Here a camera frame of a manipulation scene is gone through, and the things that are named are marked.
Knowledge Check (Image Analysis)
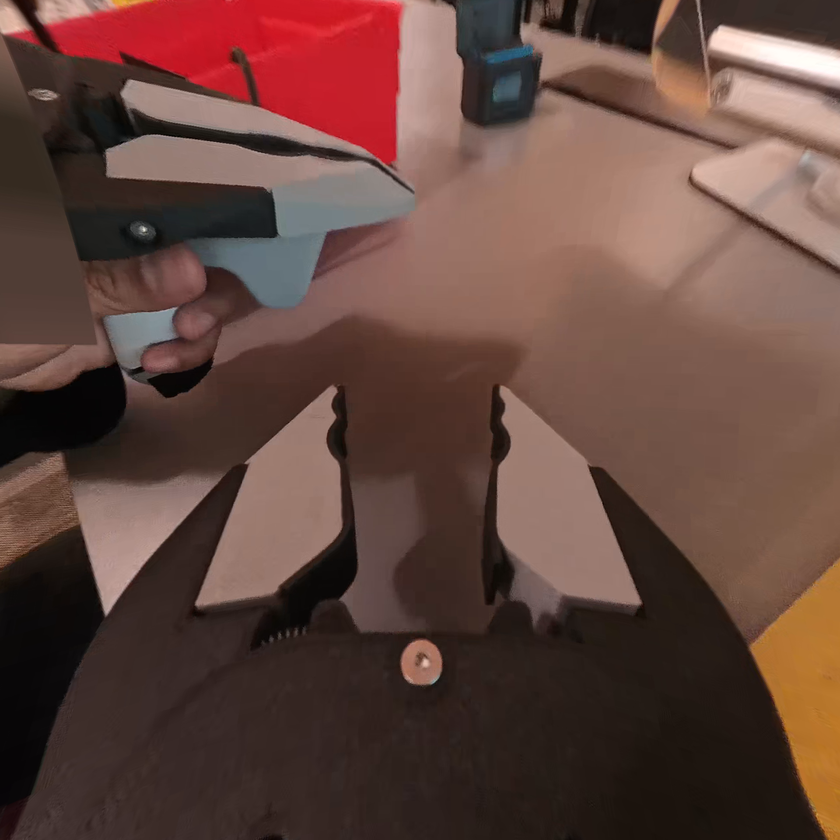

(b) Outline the yellow plastic bin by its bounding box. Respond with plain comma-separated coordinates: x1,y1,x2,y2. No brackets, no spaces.
748,558,840,840

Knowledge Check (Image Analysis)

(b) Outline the dark flat desk panel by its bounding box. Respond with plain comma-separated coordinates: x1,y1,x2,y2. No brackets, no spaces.
541,62,749,148

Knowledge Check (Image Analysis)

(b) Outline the person's left forearm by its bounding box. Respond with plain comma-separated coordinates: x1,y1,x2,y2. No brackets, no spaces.
0,364,127,468

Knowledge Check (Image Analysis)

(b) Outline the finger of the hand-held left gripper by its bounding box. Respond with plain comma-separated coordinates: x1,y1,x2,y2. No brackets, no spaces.
120,79,416,193
104,133,419,311

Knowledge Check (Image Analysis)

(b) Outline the person's left hand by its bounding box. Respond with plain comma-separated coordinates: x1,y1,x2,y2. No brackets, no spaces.
0,248,260,389

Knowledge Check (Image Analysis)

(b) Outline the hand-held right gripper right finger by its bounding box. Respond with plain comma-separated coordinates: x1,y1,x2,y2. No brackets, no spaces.
482,385,643,624

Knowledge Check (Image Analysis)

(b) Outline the silver monitor stand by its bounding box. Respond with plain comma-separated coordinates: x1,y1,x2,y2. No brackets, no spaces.
689,138,840,271

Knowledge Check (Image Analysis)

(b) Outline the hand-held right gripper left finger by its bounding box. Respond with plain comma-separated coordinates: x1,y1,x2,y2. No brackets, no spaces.
193,385,360,624

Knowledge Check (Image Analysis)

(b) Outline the black computer monitor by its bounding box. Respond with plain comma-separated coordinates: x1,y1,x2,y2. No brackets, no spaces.
650,0,840,161

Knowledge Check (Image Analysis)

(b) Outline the red plastic bin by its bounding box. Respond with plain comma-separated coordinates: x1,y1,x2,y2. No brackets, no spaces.
13,0,403,165

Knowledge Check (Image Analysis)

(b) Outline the dark battery charger case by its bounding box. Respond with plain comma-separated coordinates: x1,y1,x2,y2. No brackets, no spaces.
457,0,544,127

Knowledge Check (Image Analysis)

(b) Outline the thick black cable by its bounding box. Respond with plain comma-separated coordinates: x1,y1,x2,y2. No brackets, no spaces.
230,47,261,107

